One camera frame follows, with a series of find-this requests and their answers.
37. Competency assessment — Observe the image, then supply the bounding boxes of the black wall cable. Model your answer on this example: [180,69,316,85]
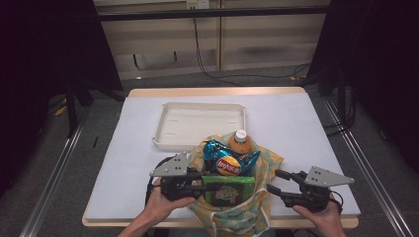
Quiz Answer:
[192,18,312,87]

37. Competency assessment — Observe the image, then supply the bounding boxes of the metal floor rail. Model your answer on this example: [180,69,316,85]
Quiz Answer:
[19,121,87,237]
[322,98,414,237]

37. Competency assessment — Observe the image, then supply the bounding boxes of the black floor cables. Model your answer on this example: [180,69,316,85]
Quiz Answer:
[324,93,358,137]

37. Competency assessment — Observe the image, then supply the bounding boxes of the left hand-held gripper cable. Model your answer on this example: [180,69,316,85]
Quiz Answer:
[144,156,176,206]

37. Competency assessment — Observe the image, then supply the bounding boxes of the black metal stand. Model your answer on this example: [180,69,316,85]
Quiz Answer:
[63,78,126,137]

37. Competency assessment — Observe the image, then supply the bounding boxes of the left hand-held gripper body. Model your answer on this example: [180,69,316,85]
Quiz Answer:
[149,151,207,201]

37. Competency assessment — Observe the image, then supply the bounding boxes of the white plastic tray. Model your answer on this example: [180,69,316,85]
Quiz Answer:
[152,102,247,152]

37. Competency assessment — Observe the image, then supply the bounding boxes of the orange juice bottle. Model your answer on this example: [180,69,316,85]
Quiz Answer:
[228,128,253,155]

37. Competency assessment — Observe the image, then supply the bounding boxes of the black curtain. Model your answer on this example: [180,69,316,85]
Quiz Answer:
[309,0,419,172]
[0,0,124,198]

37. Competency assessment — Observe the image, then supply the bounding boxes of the orange-slice print fabric bag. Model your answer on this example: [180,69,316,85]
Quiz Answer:
[186,131,285,237]

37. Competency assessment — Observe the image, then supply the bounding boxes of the person's right hand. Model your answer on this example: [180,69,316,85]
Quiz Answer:
[292,197,344,233]

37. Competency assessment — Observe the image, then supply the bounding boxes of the person's left hand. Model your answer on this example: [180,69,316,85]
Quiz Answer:
[144,177,198,228]

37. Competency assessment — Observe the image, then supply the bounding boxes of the blue potato chip bag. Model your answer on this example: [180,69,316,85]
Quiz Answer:
[202,138,261,177]

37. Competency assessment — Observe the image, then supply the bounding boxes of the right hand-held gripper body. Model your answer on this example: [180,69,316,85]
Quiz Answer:
[286,166,355,213]

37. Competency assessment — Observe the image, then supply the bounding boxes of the white wall socket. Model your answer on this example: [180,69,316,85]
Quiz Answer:
[186,0,210,10]

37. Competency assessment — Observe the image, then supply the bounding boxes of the wooden table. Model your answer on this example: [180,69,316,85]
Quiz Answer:
[81,86,360,230]

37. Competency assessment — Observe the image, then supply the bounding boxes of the white table cover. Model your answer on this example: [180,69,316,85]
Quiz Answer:
[83,93,362,220]

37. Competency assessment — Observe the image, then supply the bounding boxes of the green snack packet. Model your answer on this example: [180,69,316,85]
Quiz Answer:
[201,175,256,207]

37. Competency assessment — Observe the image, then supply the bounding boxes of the black horizontal bar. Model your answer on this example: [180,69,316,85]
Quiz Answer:
[98,5,330,23]

